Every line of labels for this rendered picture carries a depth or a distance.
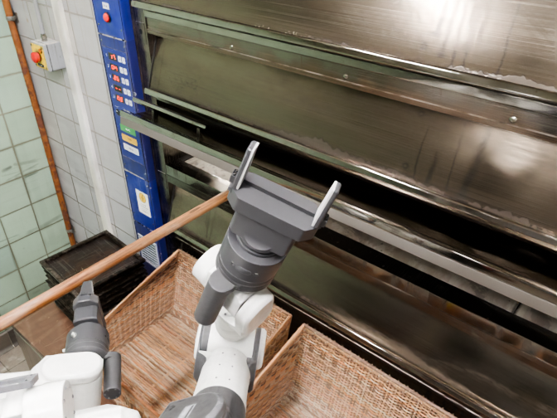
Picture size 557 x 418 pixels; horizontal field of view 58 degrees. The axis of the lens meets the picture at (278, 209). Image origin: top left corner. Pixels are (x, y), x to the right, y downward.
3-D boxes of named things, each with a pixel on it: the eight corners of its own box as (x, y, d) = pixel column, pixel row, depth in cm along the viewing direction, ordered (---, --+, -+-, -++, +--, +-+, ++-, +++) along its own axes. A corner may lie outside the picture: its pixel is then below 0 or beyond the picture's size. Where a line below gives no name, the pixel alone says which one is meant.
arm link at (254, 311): (278, 292, 74) (271, 317, 86) (235, 250, 76) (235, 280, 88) (245, 323, 71) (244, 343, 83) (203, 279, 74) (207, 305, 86)
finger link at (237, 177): (252, 154, 58) (237, 191, 62) (261, 139, 60) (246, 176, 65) (239, 148, 58) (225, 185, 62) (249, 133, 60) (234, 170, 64)
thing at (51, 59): (53, 62, 201) (46, 36, 196) (66, 67, 196) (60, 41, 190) (35, 67, 196) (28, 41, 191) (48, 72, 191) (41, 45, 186)
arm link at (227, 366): (259, 376, 103) (253, 443, 81) (196, 366, 103) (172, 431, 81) (267, 323, 102) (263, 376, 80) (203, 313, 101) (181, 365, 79)
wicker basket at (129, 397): (186, 298, 208) (178, 245, 193) (294, 370, 178) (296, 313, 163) (80, 374, 177) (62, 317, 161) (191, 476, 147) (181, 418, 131)
